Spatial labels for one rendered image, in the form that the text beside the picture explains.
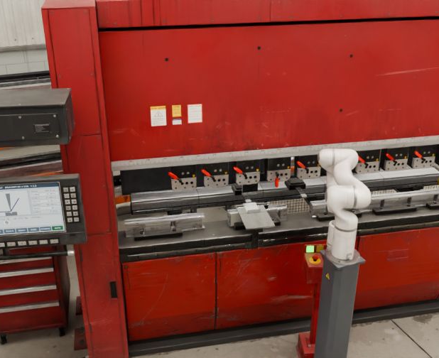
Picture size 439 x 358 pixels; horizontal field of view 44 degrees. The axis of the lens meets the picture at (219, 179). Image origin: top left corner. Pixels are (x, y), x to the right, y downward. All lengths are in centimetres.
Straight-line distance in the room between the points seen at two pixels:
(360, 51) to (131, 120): 139
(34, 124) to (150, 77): 81
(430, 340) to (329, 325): 115
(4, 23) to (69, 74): 429
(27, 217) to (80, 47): 86
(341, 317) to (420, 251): 104
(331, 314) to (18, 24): 520
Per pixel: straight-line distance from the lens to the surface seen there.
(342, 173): 301
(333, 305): 317
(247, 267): 358
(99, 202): 309
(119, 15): 296
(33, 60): 718
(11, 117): 254
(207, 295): 364
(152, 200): 364
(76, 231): 271
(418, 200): 398
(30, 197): 265
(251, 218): 337
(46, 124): 252
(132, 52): 302
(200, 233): 345
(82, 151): 296
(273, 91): 322
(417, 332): 428
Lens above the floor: 267
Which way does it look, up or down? 26 degrees down
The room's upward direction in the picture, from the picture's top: straight up
